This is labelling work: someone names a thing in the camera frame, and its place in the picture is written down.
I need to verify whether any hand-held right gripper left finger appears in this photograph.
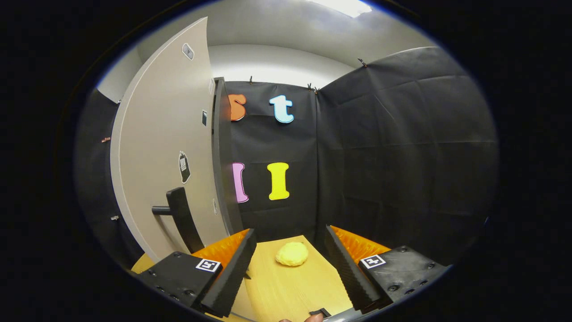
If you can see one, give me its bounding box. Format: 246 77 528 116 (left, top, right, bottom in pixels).
134 228 258 319

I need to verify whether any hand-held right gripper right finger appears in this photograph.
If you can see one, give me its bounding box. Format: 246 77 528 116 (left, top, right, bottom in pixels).
324 225 450 314

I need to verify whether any yellow coaster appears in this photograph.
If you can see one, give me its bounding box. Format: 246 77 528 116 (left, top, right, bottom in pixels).
275 241 309 267

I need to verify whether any beige cabinet door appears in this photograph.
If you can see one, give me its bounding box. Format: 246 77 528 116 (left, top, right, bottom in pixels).
110 17 231 263

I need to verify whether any black backdrop cloth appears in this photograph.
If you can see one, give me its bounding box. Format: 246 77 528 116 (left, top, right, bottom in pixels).
74 46 500 269

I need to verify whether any long ceiling light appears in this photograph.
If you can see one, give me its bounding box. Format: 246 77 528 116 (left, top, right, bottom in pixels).
306 0 372 18

